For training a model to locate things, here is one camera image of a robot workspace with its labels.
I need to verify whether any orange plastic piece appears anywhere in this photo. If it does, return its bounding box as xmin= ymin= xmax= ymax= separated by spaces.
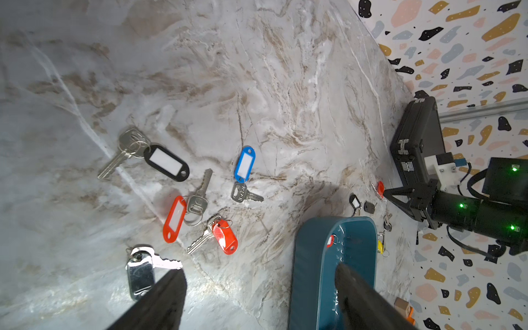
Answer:
xmin=407 ymin=316 xmax=416 ymax=326

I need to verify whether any blue tag key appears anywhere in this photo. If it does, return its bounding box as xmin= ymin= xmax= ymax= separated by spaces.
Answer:
xmin=231 ymin=146 xmax=264 ymax=203

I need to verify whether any solid black tag key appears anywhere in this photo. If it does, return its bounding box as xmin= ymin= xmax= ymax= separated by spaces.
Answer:
xmin=363 ymin=201 xmax=376 ymax=215

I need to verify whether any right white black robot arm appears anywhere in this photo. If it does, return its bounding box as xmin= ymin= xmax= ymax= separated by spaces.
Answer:
xmin=384 ymin=158 xmax=527 ymax=258

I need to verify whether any silver metal tag key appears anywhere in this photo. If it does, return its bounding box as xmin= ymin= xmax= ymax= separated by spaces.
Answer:
xmin=125 ymin=246 xmax=183 ymax=302

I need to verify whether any small wooden number block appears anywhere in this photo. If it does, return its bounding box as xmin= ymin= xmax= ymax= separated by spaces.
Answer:
xmin=393 ymin=298 xmax=413 ymax=319

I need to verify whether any teal plastic storage box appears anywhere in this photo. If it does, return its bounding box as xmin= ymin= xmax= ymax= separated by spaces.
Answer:
xmin=288 ymin=216 xmax=378 ymax=329

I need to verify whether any red white label tag key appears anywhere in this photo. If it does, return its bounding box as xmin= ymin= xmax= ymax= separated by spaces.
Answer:
xmin=162 ymin=169 xmax=213 ymax=243

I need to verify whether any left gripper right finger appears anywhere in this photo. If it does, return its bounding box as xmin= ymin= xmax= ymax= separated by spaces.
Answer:
xmin=335 ymin=263 xmax=415 ymax=330

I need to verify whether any black hard case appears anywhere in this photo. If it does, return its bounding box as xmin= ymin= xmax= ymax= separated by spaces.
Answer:
xmin=390 ymin=96 xmax=446 ymax=186

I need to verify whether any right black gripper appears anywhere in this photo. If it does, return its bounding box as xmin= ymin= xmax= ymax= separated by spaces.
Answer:
xmin=384 ymin=179 xmax=439 ymax=229

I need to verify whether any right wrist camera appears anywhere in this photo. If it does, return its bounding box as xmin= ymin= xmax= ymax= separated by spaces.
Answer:
xmin=424 ymin=152 xmax=468 ymax=191

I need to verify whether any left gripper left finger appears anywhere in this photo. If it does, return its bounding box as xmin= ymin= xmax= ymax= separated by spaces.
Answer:
xmin=109 ymin=269 xmax=187 ymax=329

